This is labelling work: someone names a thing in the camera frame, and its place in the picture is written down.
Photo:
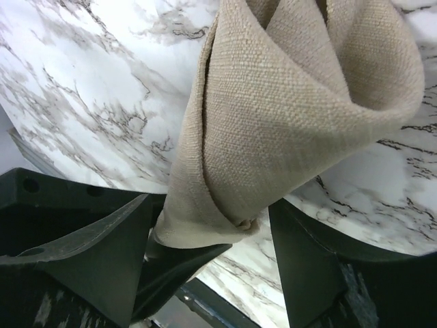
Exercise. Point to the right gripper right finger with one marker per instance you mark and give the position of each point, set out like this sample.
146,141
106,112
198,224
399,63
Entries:
330,279

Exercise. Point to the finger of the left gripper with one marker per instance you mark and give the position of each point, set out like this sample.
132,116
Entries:
164,271

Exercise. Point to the aluminium frame rail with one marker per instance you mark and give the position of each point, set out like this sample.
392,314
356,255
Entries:
46,158

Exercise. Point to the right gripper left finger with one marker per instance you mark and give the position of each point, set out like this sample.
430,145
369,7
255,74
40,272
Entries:
100,263

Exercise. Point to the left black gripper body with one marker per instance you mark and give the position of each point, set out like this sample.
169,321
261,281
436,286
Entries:
37,209

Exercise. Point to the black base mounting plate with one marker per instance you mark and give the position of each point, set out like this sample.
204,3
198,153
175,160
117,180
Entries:
196,305

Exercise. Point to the beige cloth napkin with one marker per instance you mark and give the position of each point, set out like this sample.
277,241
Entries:
284,90

